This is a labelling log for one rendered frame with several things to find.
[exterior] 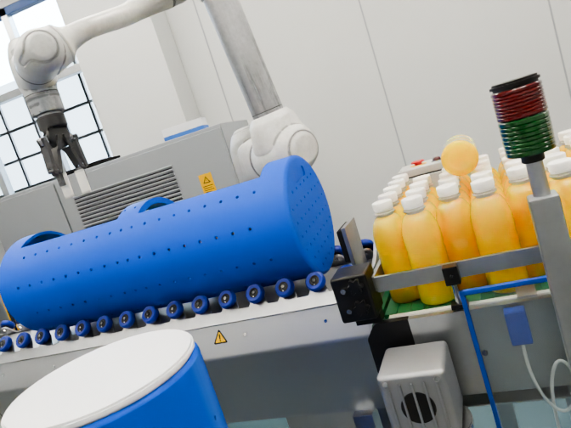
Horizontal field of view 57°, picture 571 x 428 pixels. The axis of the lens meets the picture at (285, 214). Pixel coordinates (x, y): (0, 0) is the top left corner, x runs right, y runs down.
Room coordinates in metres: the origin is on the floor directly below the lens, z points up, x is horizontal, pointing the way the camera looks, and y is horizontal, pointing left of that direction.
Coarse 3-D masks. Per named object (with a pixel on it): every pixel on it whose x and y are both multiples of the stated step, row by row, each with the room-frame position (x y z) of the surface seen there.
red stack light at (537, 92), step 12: (528, 84) 0.66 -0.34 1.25; (540, 84) 0.67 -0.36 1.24; (492, 96) 0.69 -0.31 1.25; (504, 96) 0.67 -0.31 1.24; (516, 96) 0.66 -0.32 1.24; (528, 96) 0.66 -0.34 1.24; (540, 96) 0.66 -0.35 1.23; (504, 108) 0.67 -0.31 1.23; (516, 108) 0.66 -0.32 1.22; (528, 108) 0.66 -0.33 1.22; (540, 108) 0.66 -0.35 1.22; (504, 120) 0.68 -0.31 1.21
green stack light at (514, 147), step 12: (516, 120) 0.67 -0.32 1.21; (528, 120) 0.66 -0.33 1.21; (540, 120) 0.66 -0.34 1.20; (504, 132) 0.68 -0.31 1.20; (516, 132) 0.67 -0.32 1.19; (528, 132) 0.66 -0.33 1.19; (540, 132) 0.66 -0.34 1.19; (552, 132) 0.67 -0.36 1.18; (504, 144) 0.69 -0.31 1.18; (516, 144) 0.67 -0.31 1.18; (528, 144) 0.66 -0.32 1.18; (540, 144) 0.66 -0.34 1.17; (552, 144) 0.66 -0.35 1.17; (516, 156) 0.67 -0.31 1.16; (528, 156) 0.66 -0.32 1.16
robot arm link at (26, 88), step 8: (16, 40) 1.46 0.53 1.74; (8, 48) 1.46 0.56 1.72; (8, 56) 1.46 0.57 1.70; (16, 72) 1.41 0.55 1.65; (16, 80) 1.45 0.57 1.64; (24, 80) 1.41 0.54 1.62; (56, 80) 1.48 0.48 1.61; (24, 88) 1.45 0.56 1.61; (32, 88) 1.44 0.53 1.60; (40, 88) 1.45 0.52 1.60; (48, 88) 1.47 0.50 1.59; (56, 88) 1.49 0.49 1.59; (24, 96) 1.47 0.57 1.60
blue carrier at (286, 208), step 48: (240, 192) 1.14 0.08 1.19; (288, 192) 1.09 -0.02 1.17; (48, 240) 1.39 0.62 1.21; (96, 240) 1.29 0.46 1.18; (144, 240) 1.21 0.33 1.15; (192, 240) 1.16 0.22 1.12; (240, 240) 1.11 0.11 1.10; (288, 240) 1.07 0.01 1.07; (0, 288) 1.40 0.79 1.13; (48, 288) 1.33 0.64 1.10; (96, 288) 1.27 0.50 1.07; (144, 288) 1.23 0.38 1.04; (192, 288) 1.20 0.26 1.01; (240, 288) 1.19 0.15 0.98
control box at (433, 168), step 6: (426, 162) 1.37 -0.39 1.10; (432, 162) 1.33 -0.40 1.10; (438, 162) 1.31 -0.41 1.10; (402, 168) 1.41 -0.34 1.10; (408, 168) 1.37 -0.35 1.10; (414, 168) 1.33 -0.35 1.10; (420, 168) 1.33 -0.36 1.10; (426, 168) 1.32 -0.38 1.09; (432, 168) 1.32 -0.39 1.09; (438, 168) 1.31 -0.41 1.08; (408, 174) 1.34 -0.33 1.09; (414, 174) 1.33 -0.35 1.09; (420, 174) 1.33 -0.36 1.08; (432, 174) 1.32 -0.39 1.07; (438, 174) 1.31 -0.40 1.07; (468, 174) 1.29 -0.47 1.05; (432, 180) 1.32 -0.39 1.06; (432, 186) 1.32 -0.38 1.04
